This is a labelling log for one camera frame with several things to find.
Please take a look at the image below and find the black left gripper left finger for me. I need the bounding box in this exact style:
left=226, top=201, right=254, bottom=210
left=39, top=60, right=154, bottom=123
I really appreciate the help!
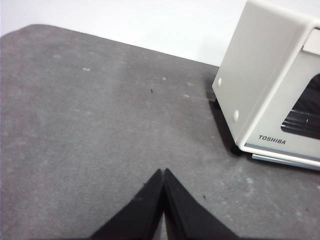
left=88, top=169, right=165, bottom=240

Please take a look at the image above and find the cream Toshiba toaster oven body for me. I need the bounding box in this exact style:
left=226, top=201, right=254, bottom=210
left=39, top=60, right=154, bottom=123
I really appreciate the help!
left=211, top=0, right=320, bottom=166

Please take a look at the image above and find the metal oven crumb tray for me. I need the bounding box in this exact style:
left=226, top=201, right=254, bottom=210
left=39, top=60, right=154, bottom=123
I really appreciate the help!
left=251, top=153, right=320, bottom=172

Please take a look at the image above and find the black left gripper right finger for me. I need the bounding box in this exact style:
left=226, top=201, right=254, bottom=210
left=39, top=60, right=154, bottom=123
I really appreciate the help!
left=163, top=168, right=245, bottom=240

